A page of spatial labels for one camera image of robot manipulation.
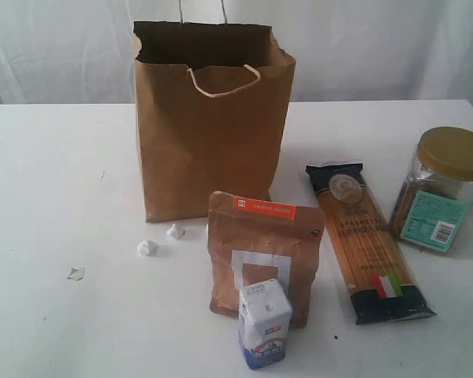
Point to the spaghetti packet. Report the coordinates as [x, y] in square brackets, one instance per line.
[377, 277]

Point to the small clear plastic scrap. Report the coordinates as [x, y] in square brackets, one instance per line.
[76, 274]

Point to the brown paper shopping bag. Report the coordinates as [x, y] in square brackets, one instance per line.
[211, 103]

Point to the crumpled white paper ball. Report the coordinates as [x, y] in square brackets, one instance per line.
[175, 231]
[147, 248]

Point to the small white blue carton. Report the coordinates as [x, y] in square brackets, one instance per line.
[263, 323]

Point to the clear jar with gold lid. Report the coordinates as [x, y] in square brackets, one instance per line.
[435, 203]

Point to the brown kraft stand-up pouch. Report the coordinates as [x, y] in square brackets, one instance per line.
[250, 241]

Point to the white backdrop curtain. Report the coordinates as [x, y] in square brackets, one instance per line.
[82, 51]

